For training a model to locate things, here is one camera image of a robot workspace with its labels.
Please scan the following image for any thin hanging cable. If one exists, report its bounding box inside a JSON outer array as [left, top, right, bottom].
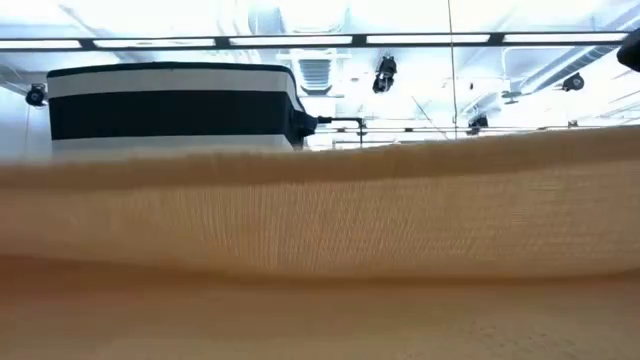
[[446, 0, 459, 141]]

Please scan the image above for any black bent pipe stand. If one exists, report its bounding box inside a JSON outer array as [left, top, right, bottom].
[[317, 115, 366, 150]]

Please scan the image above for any tan waffle towel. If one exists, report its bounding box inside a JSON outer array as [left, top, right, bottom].
[[0, 124, 640, 360]]

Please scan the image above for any navy white striped fabric bin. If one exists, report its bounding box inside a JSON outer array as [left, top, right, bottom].
[[46, 61, 320, 157]]

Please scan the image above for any black hanging camera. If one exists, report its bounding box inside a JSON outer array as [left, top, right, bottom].
[[561, 72, 586, 93], [24, 83, 49, 108], [372, 54, 399, 95], [466, 114, 490, 137]]

